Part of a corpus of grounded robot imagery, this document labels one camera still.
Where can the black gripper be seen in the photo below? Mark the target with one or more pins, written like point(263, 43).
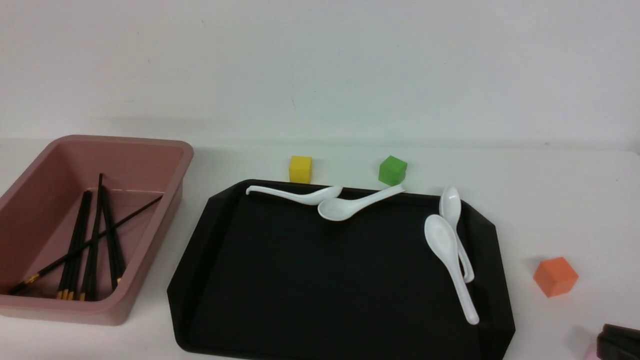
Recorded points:
point(618, 343)

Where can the white spoon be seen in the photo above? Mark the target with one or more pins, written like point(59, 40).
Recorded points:
point(440, 238)
point(338, 209)
point(450, 208)
point(310, 199)

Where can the long diagonal black chopstick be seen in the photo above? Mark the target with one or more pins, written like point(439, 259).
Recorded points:
point(78, 250)

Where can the pink cube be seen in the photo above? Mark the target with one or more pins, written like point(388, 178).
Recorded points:
point(591, 353)

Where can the orange cube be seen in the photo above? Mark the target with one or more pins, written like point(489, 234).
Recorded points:
point(555, 277)

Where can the green cube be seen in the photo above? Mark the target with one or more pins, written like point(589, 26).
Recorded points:
point(392, 171)

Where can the black plastic tray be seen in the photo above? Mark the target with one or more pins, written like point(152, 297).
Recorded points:
point(267, 278)

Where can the yellow cube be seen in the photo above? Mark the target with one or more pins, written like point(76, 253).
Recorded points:
point(300, 169)

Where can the pink plastic bin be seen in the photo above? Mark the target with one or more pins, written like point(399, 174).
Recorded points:
point(39, 210)

